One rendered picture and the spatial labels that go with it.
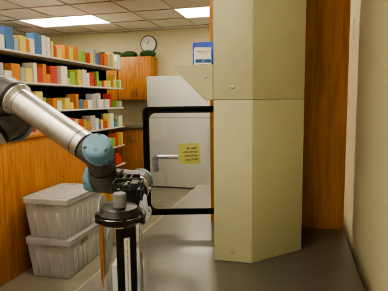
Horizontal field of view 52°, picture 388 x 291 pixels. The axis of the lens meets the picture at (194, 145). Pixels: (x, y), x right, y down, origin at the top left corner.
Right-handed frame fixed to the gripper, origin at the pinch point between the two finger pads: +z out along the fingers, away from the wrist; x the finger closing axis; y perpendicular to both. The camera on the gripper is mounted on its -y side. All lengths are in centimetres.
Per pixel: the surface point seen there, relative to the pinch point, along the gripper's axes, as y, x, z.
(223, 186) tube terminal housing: 1.3, 24.3, -28.8
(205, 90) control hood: 28.8, 19.4, -30.3
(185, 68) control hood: 34.9, 13.8, -31.9
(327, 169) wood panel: 1, 64, -57
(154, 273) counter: -20.9, 4.8, -20.6
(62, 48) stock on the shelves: 86, -141, -400
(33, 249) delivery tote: -94, -114, -222
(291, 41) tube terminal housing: 43, 44, -34
